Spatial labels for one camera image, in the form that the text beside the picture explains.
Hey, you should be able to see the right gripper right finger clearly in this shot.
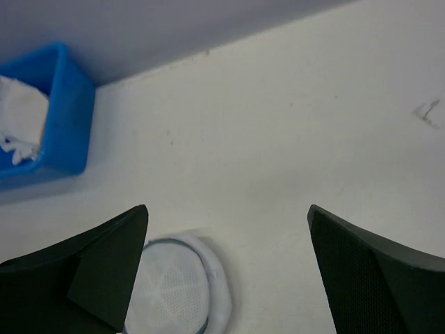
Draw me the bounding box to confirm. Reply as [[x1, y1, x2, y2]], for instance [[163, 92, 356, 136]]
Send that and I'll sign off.
[[307, 205, 444, 333]]

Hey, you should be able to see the blue plastic bin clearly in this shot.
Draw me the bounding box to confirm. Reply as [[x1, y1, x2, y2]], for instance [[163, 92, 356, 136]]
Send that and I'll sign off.
[[1, 42, 95, 190]]

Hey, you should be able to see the white bra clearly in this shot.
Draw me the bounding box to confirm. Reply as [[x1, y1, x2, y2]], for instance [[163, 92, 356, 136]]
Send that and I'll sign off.
[[1, 76, 49, 166]]

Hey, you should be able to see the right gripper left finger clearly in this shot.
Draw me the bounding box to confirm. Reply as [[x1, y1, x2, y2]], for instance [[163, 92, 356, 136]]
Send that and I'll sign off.
[[1, 205, 149, 333]]

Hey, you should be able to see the white mesh laundry bag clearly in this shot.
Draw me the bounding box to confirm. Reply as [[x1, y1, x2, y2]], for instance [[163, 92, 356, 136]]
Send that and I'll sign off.
[[123, 232, 233, 334]]

